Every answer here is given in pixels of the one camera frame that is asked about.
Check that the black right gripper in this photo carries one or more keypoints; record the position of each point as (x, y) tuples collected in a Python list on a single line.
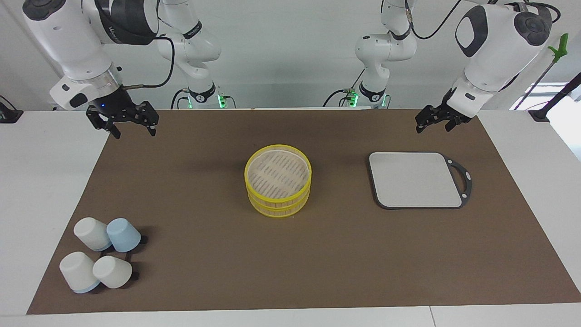
[(120, 111)]

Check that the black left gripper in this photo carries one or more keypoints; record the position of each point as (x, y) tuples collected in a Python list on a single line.
[(442, 112)]

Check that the yellow-rimmed bamboo steamer tier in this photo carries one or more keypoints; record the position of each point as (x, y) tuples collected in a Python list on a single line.
[(278, 175), (277, 210)]

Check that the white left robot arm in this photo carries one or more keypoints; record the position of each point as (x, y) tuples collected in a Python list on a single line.
[(494, 50)]

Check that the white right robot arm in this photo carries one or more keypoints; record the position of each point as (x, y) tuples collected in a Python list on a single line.
[(68, 41)]

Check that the grey cutting board black rim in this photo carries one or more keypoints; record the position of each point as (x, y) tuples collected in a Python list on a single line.
[(408, 181)]

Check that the light blue cup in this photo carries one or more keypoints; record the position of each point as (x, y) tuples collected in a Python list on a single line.
[(123, 234)]

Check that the black clamp stand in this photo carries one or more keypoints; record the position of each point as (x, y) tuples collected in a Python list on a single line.
[(540, 114)]

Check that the black table clamp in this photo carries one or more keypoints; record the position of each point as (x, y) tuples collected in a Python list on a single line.
[(9, 116)]

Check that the brown table mat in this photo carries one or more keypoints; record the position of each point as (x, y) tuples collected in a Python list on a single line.
[(204, 254)]

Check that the black cup rack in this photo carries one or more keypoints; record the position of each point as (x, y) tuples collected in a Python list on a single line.
[(135, 275)]

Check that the green-tipped metal pole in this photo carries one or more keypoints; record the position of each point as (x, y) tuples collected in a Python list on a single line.
[(560, 47)]

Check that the white cup with blue rim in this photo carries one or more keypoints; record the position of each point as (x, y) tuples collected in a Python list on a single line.
[(77, 271)]

